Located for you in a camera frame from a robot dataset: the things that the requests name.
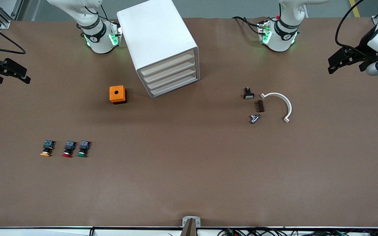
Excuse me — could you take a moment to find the yellow push button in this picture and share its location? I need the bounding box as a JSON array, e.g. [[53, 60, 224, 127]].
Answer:
[[40, 140, 55, 157]]

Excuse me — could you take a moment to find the red push button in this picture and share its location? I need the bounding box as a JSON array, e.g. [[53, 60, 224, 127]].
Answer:
[[62, 141, 76, 158]]

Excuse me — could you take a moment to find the green push button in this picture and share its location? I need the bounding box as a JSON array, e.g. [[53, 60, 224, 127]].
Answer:
[[77, 140, 91, 158]]

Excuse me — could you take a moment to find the orange box with hole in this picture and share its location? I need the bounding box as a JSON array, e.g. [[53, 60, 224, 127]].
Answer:
[[109, 85, 127, 105]]

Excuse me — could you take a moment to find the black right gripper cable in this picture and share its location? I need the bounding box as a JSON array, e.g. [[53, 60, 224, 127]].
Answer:
[[0, 16, 26, 55]]

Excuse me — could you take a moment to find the white curved bracket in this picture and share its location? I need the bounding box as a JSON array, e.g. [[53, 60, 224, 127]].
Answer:
[[260, 92, 292, 123]]

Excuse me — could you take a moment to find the black base cable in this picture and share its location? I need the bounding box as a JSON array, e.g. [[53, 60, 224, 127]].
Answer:
[[232, 16, 262, 35]]

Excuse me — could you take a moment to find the black cable bundle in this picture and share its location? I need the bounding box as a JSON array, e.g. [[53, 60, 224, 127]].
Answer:
[[218, 227, 378, 236]]

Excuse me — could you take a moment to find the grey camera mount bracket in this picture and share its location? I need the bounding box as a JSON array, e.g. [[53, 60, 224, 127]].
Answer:
[[182, 216, 201, 236]]

